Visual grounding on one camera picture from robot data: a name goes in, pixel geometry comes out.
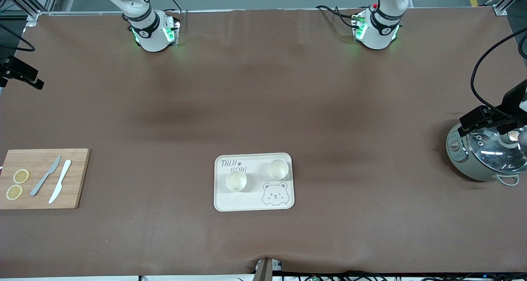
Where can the wooden cutting board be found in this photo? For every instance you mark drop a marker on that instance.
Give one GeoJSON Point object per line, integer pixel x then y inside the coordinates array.
{"type": "Point", "coordinates": [78, 190]}

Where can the white plastic knife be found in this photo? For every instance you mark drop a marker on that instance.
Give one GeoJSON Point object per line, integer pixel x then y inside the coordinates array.
{"type": "Point", "coordinates": [61, 179]}

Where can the grey-green electric cooker pot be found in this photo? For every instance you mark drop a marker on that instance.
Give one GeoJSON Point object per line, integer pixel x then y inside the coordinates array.
{"type": "Point", "coordinates": [459, 157]}

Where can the grey plastic knife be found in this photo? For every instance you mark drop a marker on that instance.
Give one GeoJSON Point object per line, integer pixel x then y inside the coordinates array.
{"type": "Point", "coordinates": [45, 176]}

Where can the glass lid with copper knob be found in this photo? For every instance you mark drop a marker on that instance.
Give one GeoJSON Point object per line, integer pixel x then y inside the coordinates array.
{"type": "Point", "coordinates": [490, 153]}

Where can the grey metal mount bracket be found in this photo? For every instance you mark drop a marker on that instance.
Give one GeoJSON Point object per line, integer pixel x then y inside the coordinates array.
{"type": "Point", "coordinates": [265, 270]}

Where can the silver table edge rail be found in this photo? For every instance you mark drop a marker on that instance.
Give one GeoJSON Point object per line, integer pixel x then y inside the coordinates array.
{"type": "Point", "coordinates": [82, 12]}

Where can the cream tray with bear print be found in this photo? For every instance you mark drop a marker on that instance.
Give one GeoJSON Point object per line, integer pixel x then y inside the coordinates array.
{"type": "Point", "coordinates": [251, 200]}

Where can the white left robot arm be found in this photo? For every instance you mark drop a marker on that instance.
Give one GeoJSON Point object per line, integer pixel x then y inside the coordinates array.
{"type": "Point", "coordinates": [378, 38]}

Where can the white paper cup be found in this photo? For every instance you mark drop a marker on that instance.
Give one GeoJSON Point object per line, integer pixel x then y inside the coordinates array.
{"type": "Point", "coordinates": [236, 181]}

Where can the brown table mat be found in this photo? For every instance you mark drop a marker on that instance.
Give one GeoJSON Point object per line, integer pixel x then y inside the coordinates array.
{"type": "Point", "coordinates": [263, 87]}

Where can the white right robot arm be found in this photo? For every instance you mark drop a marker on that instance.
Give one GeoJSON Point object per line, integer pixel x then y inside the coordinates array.
{"type": "Point", "coordinates": [150, 38]}

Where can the lemon slice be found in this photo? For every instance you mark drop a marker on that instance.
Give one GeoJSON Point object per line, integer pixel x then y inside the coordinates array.
{"type": "Point", "coordinates": [21, 176]}
{"type": "Point", "coordinates": [14, 192]}

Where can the aluminium frame struts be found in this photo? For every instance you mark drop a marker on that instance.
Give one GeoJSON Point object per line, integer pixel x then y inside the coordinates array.
{"type": "Point", "coordinates": [500, 10]}
{"type": "Point", "coordinates": [33, 17]}

